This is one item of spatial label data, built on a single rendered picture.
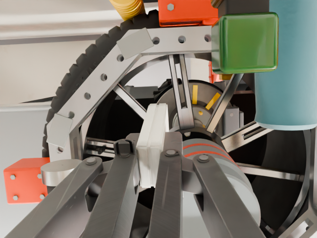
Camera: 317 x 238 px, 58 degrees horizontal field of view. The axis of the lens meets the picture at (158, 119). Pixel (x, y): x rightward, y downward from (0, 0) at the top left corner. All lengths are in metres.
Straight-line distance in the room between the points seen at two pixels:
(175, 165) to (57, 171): 0.18
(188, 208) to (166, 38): 0.28
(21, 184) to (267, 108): 0.45
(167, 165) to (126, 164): 0.02
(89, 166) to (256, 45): 0.13
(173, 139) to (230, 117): 0.88
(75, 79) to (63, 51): 4.17
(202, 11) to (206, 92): 0.60
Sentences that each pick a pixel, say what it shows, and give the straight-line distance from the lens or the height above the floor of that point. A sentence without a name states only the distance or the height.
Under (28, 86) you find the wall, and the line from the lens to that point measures 5.01.
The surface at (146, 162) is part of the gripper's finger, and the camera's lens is 0.17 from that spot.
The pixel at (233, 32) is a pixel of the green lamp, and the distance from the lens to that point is 0.20.
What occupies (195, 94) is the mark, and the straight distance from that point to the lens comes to 1.07.
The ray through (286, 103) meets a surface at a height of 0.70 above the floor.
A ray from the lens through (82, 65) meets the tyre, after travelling 0.61.
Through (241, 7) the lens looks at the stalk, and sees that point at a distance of 0.21.
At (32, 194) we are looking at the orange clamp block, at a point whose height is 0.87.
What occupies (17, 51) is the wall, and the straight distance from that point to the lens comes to 5.07.
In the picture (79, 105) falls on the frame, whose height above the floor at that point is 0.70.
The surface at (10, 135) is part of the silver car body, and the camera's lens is 1.11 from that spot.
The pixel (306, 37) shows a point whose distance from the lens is 0.42.
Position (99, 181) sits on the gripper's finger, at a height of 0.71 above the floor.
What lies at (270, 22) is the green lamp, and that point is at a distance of 0.21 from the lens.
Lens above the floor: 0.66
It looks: 9 degrees up
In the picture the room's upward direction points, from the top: 177 degrees clockwise
